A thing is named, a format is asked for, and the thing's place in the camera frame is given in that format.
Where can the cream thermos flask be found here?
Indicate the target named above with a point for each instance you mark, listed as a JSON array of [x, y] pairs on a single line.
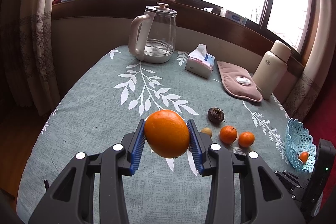
[[271, 69]]

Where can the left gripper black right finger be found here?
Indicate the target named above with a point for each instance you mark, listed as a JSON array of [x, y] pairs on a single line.
[[264, 199]]

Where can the dark brown mangosteen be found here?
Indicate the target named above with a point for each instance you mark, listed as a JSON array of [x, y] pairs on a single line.
[[215, 115]]

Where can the light blue plastic basket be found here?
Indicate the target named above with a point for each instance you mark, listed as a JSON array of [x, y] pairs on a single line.
[[297, 140]]

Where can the pink hot water pad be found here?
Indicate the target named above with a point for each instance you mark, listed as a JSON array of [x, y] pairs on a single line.
[[238, 83]]

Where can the right patterned curtain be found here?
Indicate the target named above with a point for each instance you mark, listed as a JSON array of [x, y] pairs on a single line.
[[310, 83]]

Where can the small brown longan fruit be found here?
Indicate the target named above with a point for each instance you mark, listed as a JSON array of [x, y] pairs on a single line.
[[207, 131]]

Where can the small tangerine with stem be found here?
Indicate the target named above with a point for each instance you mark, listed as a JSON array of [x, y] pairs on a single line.
[[228, 134]]

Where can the glass kettle white handle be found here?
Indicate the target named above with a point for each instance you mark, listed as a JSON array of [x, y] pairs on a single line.
[[152, 35]]

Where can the white box on windowsill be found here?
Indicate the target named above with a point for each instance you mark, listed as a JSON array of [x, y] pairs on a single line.
[[235, 17]]

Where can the small round tangerine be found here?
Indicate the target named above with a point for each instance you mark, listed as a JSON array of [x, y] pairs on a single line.
[[246, 139]]

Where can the tissue pack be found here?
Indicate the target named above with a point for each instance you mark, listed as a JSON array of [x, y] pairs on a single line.
[[200, 62]]

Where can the tangerine in basket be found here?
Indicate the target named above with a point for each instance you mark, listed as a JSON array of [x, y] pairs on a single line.
[[304, 156]]

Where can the patterned curtain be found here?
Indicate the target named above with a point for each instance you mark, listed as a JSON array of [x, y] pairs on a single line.
[[27, 53], [310, 83]]

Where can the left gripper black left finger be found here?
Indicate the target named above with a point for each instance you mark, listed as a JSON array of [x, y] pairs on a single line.
[[69, 199]]

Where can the left patterned curtain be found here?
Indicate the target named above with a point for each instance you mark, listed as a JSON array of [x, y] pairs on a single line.
[[27, 53]]

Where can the green leaf-print tablecloth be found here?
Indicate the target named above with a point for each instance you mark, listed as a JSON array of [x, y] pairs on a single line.
[[110, 100]]

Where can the large orange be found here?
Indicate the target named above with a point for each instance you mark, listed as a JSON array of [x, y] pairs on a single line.
[[167, 134]]

